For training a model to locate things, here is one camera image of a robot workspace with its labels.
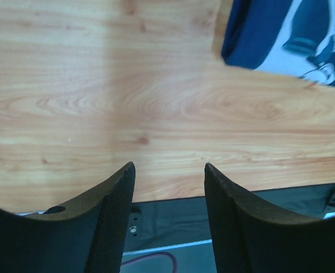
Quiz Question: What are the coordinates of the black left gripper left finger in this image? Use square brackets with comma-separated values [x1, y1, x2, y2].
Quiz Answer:
[0, 163, 135, 272]

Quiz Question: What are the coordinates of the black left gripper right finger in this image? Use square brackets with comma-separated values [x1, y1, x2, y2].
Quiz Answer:
[204, 164, 335, 272]

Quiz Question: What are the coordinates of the blue printed t shirt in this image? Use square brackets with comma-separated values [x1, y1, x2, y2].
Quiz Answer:
[221, 1, 335, 87]

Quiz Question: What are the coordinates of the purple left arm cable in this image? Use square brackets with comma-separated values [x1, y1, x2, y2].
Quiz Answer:
[121, 251, 179, 273]

